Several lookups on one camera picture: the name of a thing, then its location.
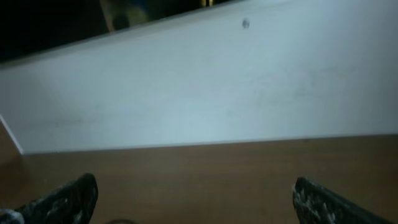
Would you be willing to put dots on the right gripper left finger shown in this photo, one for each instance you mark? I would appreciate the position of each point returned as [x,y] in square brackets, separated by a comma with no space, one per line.
[73,202]

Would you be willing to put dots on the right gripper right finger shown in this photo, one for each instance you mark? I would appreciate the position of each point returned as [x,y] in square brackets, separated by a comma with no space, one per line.
[313,203]

